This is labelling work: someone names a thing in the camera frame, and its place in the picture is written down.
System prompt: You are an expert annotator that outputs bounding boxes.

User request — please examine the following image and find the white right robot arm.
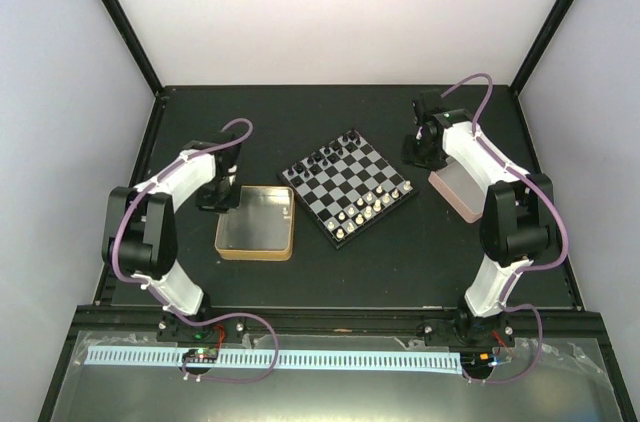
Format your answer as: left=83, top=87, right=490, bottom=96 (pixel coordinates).
left=401, top=90, right=558, bottom=345

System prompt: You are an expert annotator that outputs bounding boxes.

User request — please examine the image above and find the tan sweet bear tin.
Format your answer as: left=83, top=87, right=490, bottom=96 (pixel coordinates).
left=214, top=186, right=295, bottom=262

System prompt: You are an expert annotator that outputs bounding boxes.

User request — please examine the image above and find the black corner frame post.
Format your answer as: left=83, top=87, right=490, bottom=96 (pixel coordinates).
left=510, top=0, right=575, bottom=96
left=101, top=0, right=164, bottom=96

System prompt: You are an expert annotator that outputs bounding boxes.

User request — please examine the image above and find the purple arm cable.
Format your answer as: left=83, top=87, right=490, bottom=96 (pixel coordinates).
left=442, top=72, right=570, bottom=273
left=112, top=117, right=254, bottom=286

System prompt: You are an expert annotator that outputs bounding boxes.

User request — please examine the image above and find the black aluminium rail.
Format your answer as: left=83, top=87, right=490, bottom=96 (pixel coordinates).
left=157, top=309, right=606, bottom=347

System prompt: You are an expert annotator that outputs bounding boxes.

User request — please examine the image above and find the black corner frame post right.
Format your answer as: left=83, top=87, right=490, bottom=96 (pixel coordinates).
left=510, top=0, right=575, bottom=96

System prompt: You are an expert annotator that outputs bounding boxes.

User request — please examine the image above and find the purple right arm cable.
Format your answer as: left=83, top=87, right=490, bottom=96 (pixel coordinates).
left=442, top=72, right=570, bottom=273

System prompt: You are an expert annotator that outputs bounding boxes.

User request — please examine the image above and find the black corner frame post left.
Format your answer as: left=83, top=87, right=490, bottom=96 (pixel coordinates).
left=101, top=0, right=164, bottom=96

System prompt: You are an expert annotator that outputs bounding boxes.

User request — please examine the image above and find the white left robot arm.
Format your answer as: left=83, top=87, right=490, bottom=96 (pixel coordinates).
left=102, top=132, right=241, bottom=341

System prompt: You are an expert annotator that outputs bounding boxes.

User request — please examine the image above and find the white slotted cable duct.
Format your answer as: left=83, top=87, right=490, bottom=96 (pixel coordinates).
left=84, top=346, right=462, bottom=375

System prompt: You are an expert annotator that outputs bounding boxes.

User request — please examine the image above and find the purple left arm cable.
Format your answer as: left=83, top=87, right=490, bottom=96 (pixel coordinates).
left=112, top=117, right=254, bottom=286

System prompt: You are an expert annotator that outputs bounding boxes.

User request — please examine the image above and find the black and white chessboard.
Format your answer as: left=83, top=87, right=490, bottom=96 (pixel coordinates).
left=278, top=128, right=416, bottom=249

